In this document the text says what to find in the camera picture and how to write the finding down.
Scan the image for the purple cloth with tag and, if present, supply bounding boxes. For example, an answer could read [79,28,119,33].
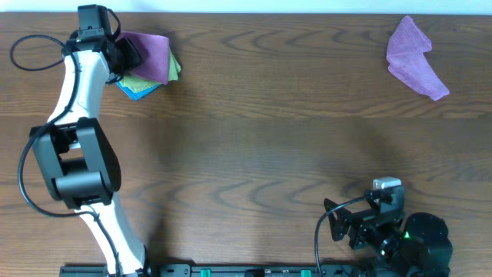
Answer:
[120,32,169,84]

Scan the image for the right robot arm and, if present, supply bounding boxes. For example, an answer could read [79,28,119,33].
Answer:
[323,197,453,276]

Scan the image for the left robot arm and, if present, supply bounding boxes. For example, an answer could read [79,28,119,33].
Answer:
[26,36,151,276]

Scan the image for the green folded cloth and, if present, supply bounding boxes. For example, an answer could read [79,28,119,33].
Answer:
[117,52,181,94]

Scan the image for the blue folded cloth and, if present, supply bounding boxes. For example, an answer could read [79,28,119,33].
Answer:
[116,82,161,101]

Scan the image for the purple crumpled cloth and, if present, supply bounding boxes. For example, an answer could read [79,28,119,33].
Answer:
[386,15,450,101]

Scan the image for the left black cable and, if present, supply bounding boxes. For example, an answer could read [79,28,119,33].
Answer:
[9,8,124,277]

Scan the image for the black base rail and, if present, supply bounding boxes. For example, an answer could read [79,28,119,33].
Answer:
[59,262,370,277]

